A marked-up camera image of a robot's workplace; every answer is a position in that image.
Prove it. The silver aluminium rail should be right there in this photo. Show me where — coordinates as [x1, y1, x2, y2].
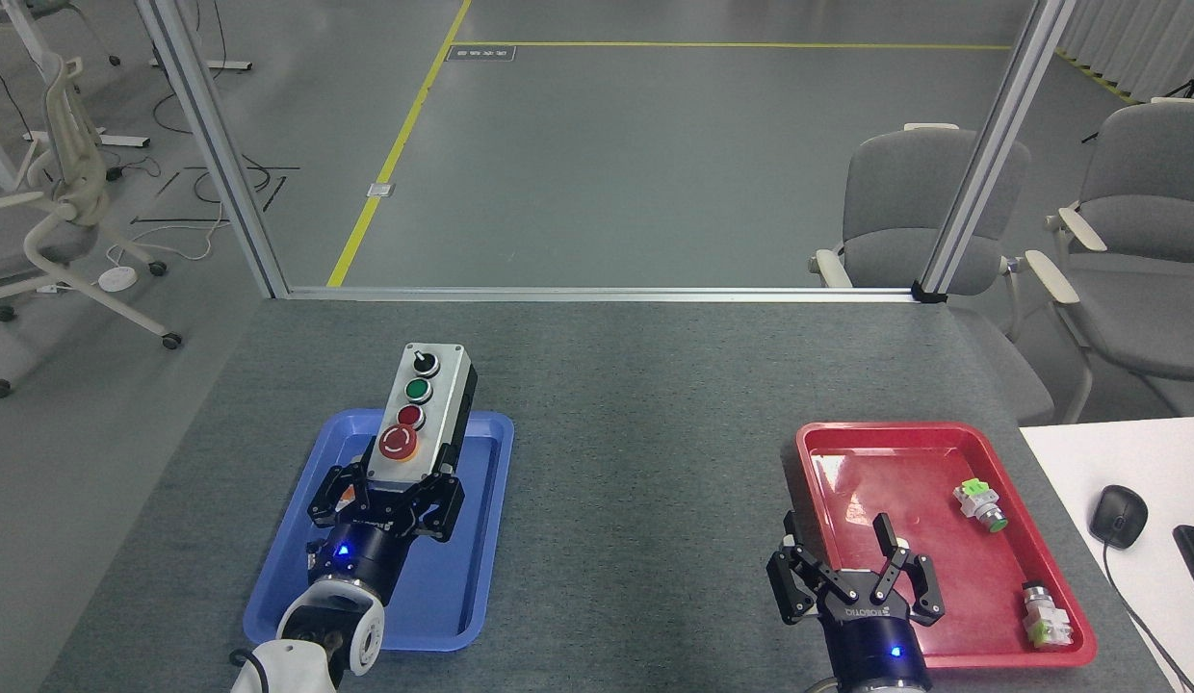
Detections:
[285, 286, 921, 304]

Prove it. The grey armchair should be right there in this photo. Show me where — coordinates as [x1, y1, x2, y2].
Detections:
[811, 122, 1056, 426]
[1025, 96, 1194, 424]

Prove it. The silver aluminium post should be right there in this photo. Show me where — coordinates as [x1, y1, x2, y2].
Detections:
[135, 0, 290, 299]
[911, 0, 1077, 305]

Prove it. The red plastic tray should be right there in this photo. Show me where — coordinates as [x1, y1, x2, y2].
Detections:
[795, 421, 1099, 669]

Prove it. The black computer mouse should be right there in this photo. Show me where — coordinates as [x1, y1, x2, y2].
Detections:
[1088, 484, 1150, 551]

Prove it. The silver switch with green base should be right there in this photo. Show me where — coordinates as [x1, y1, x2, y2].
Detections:
[1021, 580, 1075, 649]

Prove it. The white partition curtain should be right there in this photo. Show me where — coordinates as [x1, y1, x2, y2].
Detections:
[1054, 0, 1194, 105]

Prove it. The black mouse cable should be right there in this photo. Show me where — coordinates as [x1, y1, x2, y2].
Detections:
[1103, 544, 1194, 693]

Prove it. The white office swivel chair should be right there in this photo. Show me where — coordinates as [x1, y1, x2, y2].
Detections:
[0, 53, 184, 400]

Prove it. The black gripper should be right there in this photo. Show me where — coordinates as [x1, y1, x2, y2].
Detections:
[766, 511, 947, 693]
[307, 461, 466, 606]

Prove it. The green push button switch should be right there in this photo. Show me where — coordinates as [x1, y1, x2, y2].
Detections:
[952, 478, 1009, 533]

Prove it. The white side table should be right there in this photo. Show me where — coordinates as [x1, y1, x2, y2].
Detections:
[1019, 416, 1194, 693]

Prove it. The grey control box with buttons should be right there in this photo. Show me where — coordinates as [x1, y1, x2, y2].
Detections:
[363, 343, 479, 484]

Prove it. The blue plastic tray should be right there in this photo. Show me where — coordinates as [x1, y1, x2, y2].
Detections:
[243, 409, 515, 653]

